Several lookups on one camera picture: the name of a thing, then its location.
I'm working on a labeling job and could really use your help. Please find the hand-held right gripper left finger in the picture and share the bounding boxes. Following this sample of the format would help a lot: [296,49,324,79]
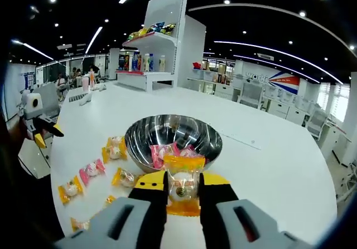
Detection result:
[54,171,170,249]

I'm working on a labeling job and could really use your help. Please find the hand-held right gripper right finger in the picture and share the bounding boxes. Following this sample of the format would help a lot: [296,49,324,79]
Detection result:
[199,173,313,249]

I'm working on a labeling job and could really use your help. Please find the yellow marshmallow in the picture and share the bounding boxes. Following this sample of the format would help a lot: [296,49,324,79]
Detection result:
[163,154,206,217]

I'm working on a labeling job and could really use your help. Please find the heap of marshmallow packets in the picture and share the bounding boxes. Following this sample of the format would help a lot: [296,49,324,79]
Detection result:
[149,142,206,169]

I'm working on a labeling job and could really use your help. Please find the marshmallow packets group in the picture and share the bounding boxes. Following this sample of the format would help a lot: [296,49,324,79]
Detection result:
[57,136,140,232]

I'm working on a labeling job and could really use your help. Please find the steel bowl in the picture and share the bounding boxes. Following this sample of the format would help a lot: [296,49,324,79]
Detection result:
[124,114,223,174]

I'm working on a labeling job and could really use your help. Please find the person's left hand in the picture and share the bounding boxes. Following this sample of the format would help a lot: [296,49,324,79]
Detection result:
[9,116,28,147]

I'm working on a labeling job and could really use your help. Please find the grey office chair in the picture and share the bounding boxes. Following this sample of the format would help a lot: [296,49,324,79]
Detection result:
[18,82,61,180]

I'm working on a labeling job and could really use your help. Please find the dark slotted strip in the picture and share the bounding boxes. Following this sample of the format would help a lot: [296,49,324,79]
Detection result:
[68,92,90,101]

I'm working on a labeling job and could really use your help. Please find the small white item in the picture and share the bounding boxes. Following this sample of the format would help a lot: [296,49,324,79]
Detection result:
[79,92,94,106]

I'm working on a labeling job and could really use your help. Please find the person's black-clad torso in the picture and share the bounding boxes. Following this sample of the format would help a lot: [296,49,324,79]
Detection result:
[0,137,65,249]

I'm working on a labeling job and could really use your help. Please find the row of white office desks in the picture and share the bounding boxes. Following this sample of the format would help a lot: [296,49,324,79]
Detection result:
[186,76,352,160]

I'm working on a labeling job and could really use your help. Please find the white mesh office chair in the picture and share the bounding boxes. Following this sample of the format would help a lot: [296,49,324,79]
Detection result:
[305,109,330,141]
[239,82,264,109]

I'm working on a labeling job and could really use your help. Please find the row of snack bags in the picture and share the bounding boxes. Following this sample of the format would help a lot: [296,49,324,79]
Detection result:
[127,22,177,41]

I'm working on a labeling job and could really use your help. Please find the white display shelf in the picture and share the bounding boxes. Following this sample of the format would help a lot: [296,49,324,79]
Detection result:
[115,0,207,92]

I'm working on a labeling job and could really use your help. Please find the window blinds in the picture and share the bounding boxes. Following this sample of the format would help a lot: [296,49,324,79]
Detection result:
[317,81,351,121]

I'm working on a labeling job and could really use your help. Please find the red blue wall graphic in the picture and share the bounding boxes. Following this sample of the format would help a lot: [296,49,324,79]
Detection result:
[245,69,301,95]

